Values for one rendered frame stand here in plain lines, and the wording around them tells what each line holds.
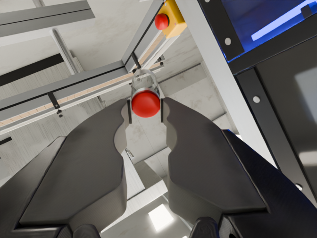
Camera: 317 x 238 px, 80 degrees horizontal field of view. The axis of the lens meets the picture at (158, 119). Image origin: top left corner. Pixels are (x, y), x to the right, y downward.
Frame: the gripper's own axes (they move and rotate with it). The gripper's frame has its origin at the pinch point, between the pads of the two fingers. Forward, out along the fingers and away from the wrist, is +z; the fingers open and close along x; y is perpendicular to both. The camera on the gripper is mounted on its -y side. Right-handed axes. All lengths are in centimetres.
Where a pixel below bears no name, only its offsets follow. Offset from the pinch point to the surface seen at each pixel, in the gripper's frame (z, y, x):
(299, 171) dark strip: 16.1, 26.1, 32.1
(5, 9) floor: 165, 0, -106
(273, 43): 23.9, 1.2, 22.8
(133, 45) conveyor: 90, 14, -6
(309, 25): 19.9, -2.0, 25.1
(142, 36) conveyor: 81, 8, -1
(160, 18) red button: 45.3, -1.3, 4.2
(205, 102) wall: 938, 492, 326
